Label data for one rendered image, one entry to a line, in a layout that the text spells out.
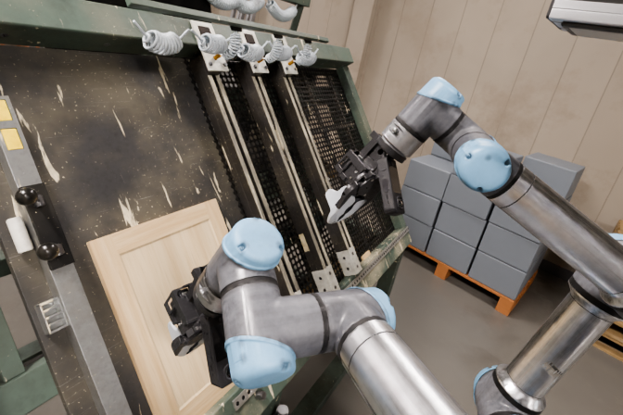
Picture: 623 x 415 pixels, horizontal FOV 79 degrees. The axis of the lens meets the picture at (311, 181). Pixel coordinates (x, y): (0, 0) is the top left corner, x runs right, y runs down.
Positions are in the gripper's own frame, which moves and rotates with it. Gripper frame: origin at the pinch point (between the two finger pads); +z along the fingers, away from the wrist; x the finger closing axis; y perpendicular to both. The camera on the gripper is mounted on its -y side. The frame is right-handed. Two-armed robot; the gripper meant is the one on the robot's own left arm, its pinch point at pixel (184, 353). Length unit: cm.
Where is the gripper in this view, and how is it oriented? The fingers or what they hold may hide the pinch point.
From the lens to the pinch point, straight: 78.4
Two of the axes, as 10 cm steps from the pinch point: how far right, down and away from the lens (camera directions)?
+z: -5.0, 6.4, 5.9
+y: -5.4, -7.6, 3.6
